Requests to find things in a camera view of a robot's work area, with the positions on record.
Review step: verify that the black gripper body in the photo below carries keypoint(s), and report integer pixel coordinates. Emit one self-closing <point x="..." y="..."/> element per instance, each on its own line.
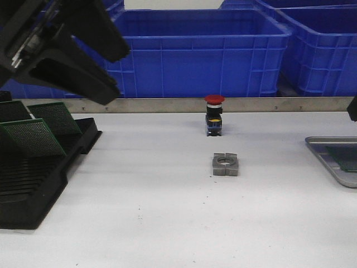
<point x="33" y="42"/>

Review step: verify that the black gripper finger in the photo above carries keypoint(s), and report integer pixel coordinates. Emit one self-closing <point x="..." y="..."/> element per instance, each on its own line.
<point x="352" y="109"/>
<point x="72" y="78"/>
<point x="90" y="23"/>

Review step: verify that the green perforated circuit board front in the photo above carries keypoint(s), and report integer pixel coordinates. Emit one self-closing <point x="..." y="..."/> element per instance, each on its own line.
<point x="345" y="156"/>

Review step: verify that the green perforated circuit board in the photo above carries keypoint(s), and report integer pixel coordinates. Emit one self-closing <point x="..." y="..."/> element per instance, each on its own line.
<point x="33" y="138"/>
<point x="57" y="117"/>
<point x="345" y="156"/>
<point x="14" y="111"/>

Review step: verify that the silver metal tray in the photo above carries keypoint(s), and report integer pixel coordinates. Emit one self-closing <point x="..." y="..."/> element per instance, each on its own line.
<point x="317" y="146"/>

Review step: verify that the black slotted board rack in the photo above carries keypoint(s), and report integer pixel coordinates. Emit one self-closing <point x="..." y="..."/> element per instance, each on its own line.
<point x="30" y="186"/>

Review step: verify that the blue plastic crate left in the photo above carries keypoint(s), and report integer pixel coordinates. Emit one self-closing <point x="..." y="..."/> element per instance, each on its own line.
<point x="25" y="91"/>

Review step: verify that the blue plastic crate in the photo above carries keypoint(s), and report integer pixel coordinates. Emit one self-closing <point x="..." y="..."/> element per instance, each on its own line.
<point x="25" y="91"/>
<point x="194" y="53"/>
<point x="320" y="58"/>

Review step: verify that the blue plastic crate right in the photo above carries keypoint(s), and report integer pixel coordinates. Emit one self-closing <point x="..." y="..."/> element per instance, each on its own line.
<point x="320" y="58"/>

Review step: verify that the blue plastic crate centre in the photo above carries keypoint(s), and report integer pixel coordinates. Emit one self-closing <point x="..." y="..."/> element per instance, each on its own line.
<point x="194" y="53"/>

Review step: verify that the red emergency stop button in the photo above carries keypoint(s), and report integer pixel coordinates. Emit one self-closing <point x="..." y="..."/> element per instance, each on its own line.
<point x="214" y="109"/>

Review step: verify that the grey metal clamp block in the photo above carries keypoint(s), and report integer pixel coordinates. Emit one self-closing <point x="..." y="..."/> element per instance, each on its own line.
<point x="225" y="164"/>

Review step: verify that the blue crate back right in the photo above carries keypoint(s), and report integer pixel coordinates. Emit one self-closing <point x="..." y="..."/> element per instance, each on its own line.
<point x="273" y="4"/>

